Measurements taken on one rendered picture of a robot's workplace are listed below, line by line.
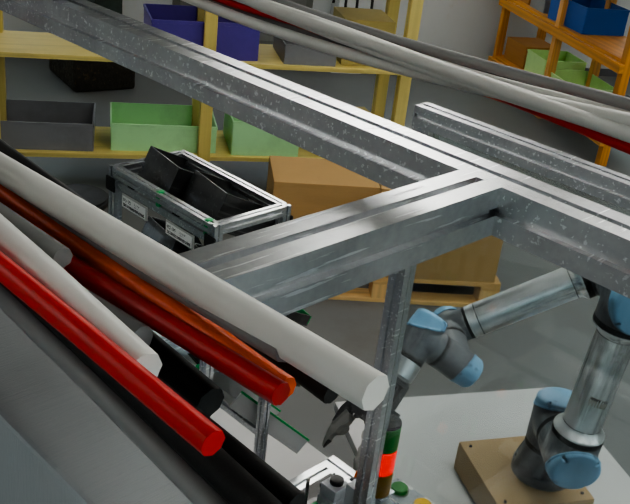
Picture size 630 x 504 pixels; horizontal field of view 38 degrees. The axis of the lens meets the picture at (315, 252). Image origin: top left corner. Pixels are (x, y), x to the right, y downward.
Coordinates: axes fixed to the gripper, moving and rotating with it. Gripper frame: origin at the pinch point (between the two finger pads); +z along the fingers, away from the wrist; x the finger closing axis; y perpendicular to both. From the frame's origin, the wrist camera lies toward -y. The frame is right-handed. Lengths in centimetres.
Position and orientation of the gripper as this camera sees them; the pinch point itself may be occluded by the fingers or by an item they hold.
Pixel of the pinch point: (339, 453)
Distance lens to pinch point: 195.6
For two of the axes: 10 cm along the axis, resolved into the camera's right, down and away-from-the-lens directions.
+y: 4.7, 4.1, 7.9
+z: -5.5, 8.3, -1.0
